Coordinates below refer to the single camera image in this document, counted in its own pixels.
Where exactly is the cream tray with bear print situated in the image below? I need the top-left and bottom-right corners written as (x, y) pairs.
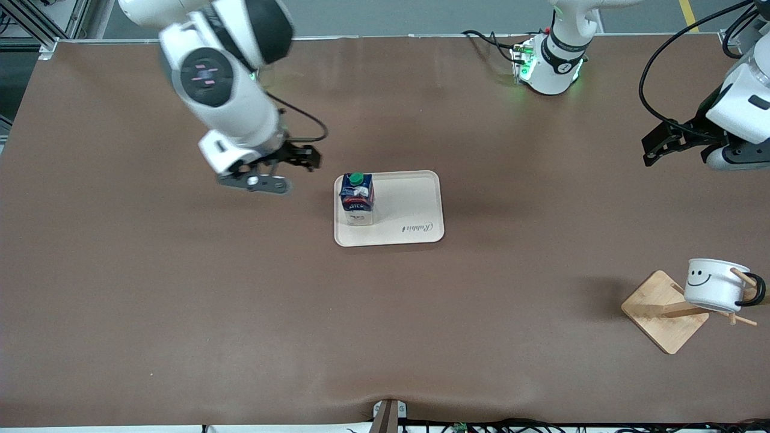
top-left (334, 170), bottom-right (446, 248)

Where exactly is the black base cable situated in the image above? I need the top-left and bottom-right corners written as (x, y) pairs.
top-left (461, 29), bottom-right (525, 64)

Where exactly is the white smiley cup black handle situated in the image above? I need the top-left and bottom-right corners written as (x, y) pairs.
top-left (683, 258), bottom-right (767, 314)

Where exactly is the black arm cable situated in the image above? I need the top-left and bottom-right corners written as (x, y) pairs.
top-left (638, 0), bottom-right (770, 127)
top-left (263, 90), bottom-right (330, 144)

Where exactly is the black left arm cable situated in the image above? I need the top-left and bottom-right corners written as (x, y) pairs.
top-left (638, 0), bottom-right (770, 127)

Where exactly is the wooden cup rack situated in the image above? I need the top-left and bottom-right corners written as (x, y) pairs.
top-left (621, 268), bottom-right (760, 355)

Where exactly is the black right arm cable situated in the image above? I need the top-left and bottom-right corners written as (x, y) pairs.
top-left (263, 90), bottom-right (330, 144)

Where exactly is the blue milk carton green cap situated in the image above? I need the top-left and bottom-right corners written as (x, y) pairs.
top-left (339, 173), bottom-right (375, 227)

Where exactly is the metal table edge bracket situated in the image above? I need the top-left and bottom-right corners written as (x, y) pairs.
top-left (372, 399), bottom-right (408, 433)

